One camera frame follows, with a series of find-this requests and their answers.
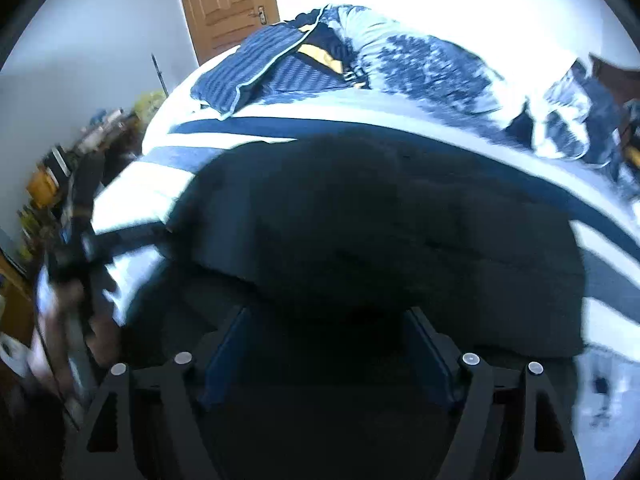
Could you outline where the yellow container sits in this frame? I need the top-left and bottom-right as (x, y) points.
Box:
(27, 170), (58, 208)

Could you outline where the black jacket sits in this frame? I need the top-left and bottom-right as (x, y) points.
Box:
(120, 132), (587, 363)

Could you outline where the blue striped bed sheet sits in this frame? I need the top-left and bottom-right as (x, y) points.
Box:
(90, 50), (640, 361)

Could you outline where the blue tree-print quilt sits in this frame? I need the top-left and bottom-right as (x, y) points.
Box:
(190, 4), (508, 121)

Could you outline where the dark wooden headboard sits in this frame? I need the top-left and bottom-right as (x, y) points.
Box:
(589, 52), (640, 111)

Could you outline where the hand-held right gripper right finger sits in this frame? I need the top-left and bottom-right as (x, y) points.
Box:
(404, 306), (586, 480)

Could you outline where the yellow plastic bag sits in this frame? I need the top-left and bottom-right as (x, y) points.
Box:
(132, 90), (168, 126)

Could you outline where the printed pillow with yellow stripe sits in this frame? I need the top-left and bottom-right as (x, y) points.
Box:
(510, 60), (628, 168)

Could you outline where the thin metal pole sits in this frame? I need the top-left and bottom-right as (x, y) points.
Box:
(150, 52), (168, 96)

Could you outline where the person's left hand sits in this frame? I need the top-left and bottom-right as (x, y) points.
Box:
(82, 305), (126, 376)

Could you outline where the wooden door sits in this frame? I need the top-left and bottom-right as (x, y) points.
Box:
(175, 0), (281, 66)

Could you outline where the dark wooden side table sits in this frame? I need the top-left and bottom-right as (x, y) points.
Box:
(15, 110), (146, 271)

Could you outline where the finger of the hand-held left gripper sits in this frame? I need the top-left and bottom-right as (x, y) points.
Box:
(87, 222), (173, 266)

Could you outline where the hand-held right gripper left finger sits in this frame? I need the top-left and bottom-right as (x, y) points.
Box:
(65, 306), (252, 480)

